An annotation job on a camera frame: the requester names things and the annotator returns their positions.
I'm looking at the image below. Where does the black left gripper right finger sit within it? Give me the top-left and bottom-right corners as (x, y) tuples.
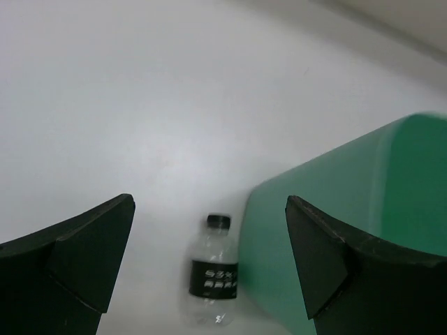
(286, 195), (446, 334)

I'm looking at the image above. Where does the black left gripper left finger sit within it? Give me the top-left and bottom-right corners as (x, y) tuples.
(1, 194), (135, 334)

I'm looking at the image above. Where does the black label plastic bottle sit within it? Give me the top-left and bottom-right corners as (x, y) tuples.
(184, 213), (238, 327)

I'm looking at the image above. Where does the green plastic bin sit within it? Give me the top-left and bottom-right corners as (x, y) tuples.
(239, 113), (446, 334)

